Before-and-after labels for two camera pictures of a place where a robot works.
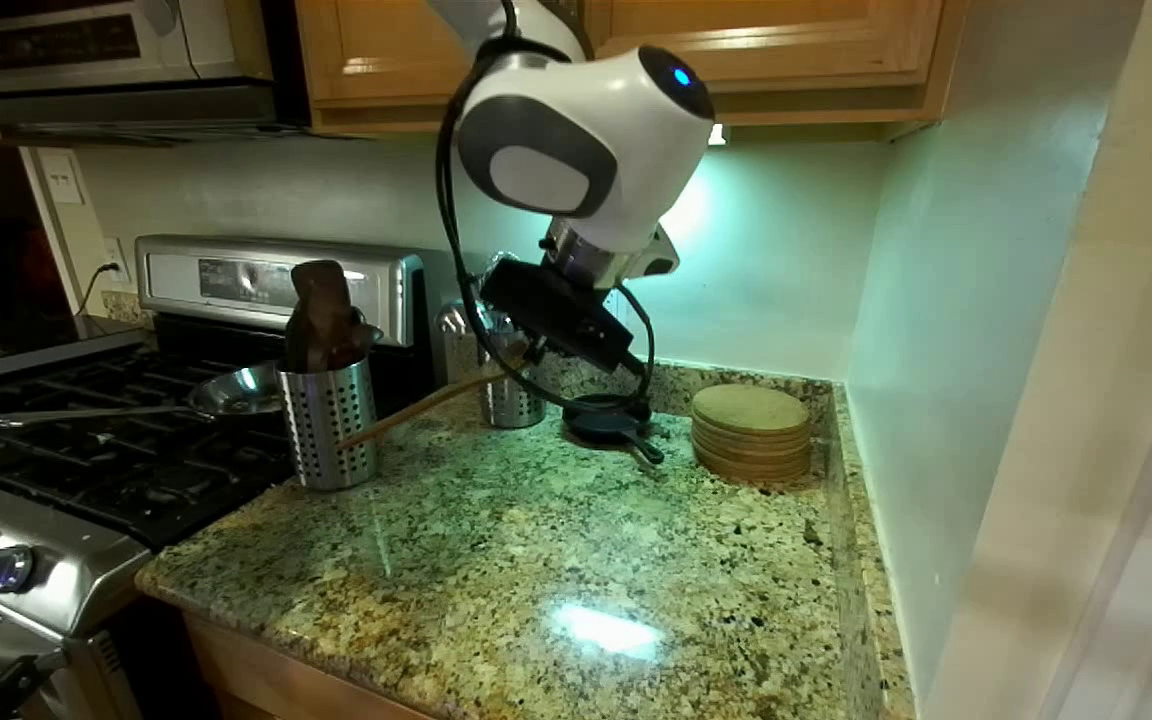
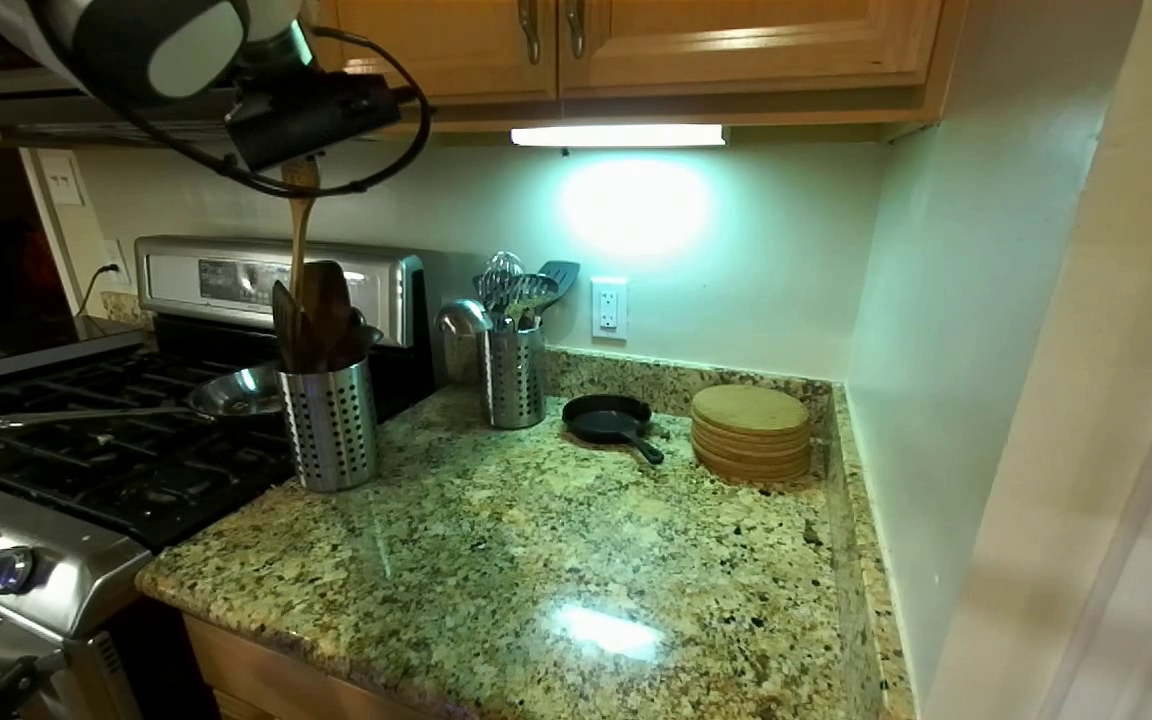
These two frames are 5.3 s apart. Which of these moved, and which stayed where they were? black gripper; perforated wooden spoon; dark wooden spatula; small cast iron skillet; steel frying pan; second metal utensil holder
Moved: perforated wooden spoon; black gripper
Stayed: small cast iron skillet; dark wooden spatula; second metal utensil holder; steel frying pan
